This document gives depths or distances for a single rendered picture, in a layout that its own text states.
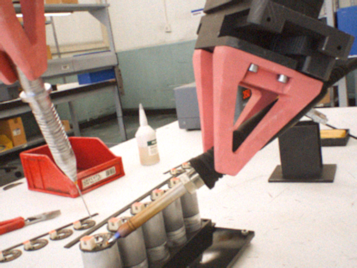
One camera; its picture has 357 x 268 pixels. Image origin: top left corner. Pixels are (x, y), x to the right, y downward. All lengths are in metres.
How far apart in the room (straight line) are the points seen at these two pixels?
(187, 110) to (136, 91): 5.54
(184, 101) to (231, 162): 0.62
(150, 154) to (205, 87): 0.40
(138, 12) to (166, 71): 0.94
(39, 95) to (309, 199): 0.33
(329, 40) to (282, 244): 0.20
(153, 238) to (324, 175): 0.27
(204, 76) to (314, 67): 0.07
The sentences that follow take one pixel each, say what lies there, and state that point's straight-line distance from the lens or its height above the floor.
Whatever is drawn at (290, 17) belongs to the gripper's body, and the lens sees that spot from 0.24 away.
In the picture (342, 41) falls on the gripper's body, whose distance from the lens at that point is 0.25.
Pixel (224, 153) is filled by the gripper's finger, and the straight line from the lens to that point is 0.27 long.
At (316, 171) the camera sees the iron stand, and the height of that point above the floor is 0.76.
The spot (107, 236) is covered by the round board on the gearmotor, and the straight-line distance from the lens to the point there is 0.29.
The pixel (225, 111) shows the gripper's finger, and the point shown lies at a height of 0.89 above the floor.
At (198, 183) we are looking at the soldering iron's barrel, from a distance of 0.28.
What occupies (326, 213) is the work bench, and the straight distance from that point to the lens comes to 0.44.
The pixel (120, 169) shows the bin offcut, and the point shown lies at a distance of 0.64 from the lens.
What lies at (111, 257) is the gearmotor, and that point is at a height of 0.80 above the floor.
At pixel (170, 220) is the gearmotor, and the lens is 0.35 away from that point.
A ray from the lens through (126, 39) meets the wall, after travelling 6.42.
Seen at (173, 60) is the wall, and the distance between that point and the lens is 5.93.
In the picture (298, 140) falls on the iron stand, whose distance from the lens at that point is 0.52.
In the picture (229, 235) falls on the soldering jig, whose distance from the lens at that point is 0.38.
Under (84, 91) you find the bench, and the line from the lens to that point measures 3.39.
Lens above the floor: 0.93
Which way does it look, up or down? 12 degrees down
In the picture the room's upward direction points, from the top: 9 degrees counter-clockwise
